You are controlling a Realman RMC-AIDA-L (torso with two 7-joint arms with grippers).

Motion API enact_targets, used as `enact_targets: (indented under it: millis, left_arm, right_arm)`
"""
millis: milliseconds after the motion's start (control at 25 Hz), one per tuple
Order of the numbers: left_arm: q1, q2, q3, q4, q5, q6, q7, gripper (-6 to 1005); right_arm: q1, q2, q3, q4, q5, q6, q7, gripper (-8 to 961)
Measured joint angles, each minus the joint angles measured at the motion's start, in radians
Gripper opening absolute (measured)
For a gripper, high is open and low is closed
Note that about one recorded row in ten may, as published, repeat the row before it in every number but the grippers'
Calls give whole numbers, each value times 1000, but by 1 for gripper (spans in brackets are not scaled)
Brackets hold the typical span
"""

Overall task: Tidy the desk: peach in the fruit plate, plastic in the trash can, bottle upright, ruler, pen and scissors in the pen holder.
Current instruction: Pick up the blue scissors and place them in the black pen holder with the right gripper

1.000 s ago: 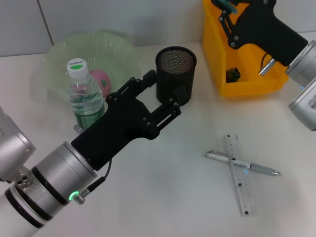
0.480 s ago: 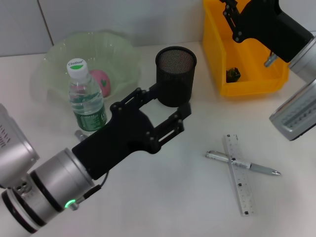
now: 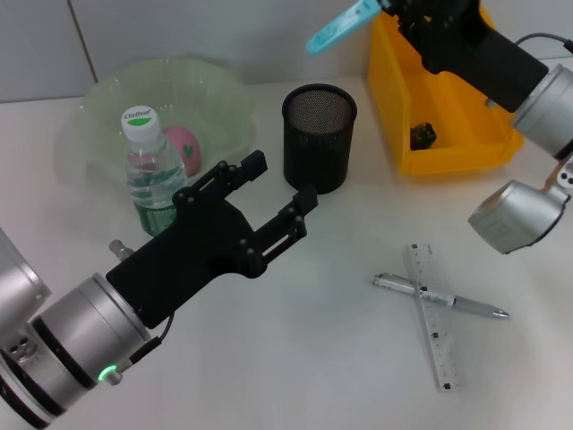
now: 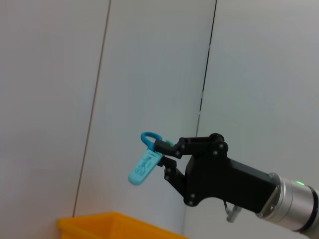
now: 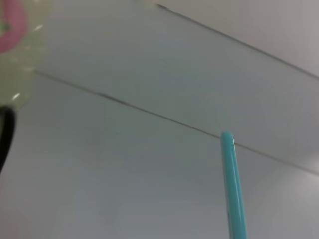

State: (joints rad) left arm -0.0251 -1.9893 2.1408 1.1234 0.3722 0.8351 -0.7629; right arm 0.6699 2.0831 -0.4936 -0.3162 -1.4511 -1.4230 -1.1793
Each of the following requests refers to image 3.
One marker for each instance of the yellow plastic bin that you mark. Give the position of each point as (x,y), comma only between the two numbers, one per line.
(447,134)

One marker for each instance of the green plastic wrapper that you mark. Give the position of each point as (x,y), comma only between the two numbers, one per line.
(423,136)

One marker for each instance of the pink peach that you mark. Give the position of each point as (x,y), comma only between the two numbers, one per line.
(188,148)

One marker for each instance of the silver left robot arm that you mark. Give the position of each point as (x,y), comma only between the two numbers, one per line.
(80,331)

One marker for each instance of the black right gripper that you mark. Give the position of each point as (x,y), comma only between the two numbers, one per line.
(470,45)

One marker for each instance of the green glass fruit plate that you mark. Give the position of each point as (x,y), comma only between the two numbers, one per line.
(201,98)

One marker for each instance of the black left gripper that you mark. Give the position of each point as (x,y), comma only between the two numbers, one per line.
(192,255)

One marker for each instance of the blue teal scissors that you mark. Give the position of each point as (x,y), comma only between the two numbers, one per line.
(340,27)

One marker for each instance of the clear plastic ruler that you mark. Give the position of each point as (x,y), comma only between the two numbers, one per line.
(441,340)

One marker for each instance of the clear green-label water bottle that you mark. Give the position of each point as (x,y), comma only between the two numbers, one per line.
(152,174)

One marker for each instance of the black mesh pen cup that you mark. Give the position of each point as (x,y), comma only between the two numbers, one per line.
(313,152)

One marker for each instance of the silver clear pen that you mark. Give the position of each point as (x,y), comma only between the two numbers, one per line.
(474,305)

